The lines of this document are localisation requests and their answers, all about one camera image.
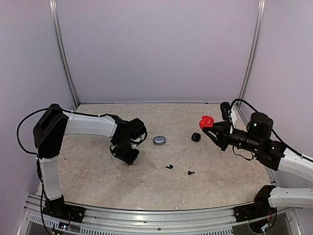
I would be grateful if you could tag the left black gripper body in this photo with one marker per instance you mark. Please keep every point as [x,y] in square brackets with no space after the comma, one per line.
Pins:
[123,152]

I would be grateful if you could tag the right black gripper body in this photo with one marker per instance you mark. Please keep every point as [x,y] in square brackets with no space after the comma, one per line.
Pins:
[225,136]

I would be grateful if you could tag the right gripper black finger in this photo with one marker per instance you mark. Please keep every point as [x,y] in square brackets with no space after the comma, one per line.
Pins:
[216,135]
[222,126]

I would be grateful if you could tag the red round charging case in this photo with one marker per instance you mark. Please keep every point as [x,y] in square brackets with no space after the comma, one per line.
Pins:
[206,122]

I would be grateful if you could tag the black charging case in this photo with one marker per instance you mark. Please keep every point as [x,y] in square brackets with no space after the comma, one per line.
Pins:
[196,137]

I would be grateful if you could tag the purple earbud charging case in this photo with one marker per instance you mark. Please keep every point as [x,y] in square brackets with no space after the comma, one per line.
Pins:
[159,140]

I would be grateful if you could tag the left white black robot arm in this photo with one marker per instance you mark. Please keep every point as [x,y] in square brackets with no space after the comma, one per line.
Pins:
[55,125]

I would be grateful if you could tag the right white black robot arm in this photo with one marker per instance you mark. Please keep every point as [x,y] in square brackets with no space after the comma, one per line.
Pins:
[272,154]

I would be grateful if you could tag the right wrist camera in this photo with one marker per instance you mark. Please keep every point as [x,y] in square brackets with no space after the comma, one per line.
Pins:
[228,113]

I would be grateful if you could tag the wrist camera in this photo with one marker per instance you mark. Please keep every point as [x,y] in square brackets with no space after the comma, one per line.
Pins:
[138,133]
[228,113]

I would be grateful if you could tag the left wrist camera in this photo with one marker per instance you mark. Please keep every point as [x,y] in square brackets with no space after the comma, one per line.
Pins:
[138,133]

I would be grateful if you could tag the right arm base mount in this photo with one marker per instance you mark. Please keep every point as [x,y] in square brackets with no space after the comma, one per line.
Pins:
[252,211]

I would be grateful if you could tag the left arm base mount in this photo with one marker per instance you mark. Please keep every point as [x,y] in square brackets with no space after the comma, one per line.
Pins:
[66,212]

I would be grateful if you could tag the front aluminium rail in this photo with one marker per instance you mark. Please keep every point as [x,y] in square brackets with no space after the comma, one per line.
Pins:
[107,221]

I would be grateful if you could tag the right aluminium frame post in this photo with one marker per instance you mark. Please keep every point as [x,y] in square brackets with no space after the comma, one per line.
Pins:
[254,46]

